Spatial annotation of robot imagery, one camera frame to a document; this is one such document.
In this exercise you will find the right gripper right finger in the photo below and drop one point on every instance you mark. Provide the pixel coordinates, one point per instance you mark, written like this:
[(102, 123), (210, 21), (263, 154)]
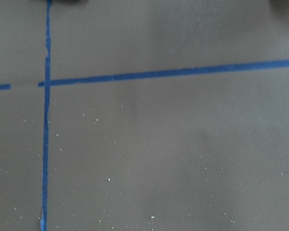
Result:
[(280, 4)]

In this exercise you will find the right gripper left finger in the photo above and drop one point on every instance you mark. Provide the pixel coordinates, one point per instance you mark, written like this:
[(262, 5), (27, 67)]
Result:
[(70, 2)]

